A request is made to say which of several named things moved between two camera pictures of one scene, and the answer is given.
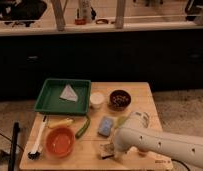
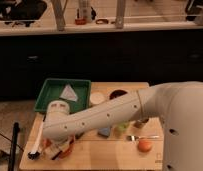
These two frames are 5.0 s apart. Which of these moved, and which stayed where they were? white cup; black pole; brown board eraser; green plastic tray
Moved: brown board eraser
Stayed: green plastic tray; black pole; white cup
